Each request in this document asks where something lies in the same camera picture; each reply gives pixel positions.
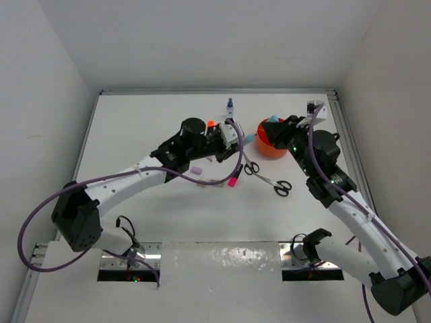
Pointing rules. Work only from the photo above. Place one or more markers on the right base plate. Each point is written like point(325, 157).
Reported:
point(289, 255)

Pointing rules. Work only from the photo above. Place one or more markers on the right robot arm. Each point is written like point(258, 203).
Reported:
point(396, 276)

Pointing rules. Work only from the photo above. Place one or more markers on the orange cap black highlighter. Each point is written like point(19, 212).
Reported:
point(210, 126)

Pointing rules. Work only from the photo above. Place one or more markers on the grey eraser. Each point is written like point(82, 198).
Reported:
point(217, 183)

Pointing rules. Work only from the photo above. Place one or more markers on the purple eraser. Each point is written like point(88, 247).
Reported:
point(196, 170)

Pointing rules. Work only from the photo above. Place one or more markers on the left base plate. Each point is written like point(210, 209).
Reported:
point(147, 252)

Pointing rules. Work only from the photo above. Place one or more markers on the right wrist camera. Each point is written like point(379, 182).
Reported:
point(318, 109)

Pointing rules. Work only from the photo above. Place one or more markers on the large black scissors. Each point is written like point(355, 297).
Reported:
point(281, 187)

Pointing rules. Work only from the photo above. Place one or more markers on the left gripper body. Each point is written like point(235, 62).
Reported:
point(209, 145)

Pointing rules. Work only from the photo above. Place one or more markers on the aluminium frame rail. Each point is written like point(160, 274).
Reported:
point(350, 150)

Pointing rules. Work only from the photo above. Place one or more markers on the orange round organizer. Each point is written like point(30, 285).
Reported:
point(263, 147)

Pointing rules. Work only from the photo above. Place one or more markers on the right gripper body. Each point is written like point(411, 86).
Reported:
point(299, 126)

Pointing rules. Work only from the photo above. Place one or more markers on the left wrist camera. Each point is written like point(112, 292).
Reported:
point(230, 133)

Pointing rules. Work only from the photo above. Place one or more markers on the pink cap black highlighter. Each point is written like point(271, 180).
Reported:
point(233, 180)

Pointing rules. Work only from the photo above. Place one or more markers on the pastel blue highlighter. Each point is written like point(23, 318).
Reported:
point(249, 138)

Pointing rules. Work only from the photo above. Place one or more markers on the small black scissors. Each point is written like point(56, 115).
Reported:
point(250, 167)

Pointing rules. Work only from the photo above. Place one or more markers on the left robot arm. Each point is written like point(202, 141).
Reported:
point(80, 208)

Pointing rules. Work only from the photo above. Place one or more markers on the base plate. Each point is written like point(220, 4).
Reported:
point(147, 252)
point(289, 255)

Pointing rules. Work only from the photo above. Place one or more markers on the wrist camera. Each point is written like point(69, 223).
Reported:
point(318, 109)
point(230, 133)

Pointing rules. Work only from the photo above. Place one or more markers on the pastel purple highlighter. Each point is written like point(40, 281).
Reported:
point(211, 159)

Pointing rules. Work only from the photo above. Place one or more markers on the small spray bottle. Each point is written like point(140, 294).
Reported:
point(230, 109)

